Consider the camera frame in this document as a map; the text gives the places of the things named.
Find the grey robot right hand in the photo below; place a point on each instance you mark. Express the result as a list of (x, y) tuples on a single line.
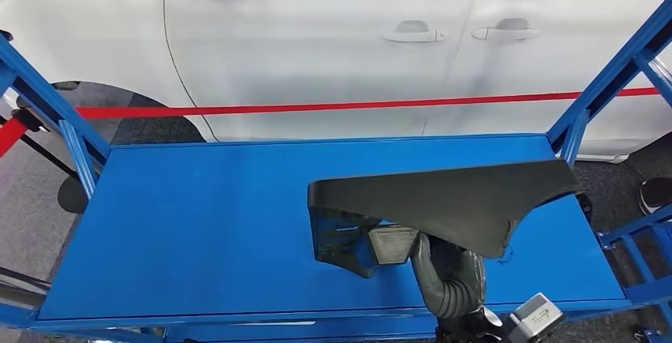
[(394, 246)]

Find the black plastic plate holder part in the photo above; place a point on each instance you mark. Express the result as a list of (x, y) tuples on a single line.
[(446, 199)]

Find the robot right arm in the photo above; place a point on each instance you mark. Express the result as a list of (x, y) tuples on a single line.
[(446, 288)]

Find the red barrier belt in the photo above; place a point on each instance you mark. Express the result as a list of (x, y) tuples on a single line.
[(315, 107), (10, 138)]

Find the white car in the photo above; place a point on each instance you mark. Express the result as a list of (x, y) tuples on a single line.
[(315, 57)]

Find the thin stanchion with black base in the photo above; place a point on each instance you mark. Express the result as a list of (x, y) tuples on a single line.
[(73, 196)]

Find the round black base plate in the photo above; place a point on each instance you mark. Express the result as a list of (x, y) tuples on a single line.
[(659, 196)]

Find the black-topped stanchion post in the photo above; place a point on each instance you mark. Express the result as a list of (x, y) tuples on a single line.
[(29, 120)]

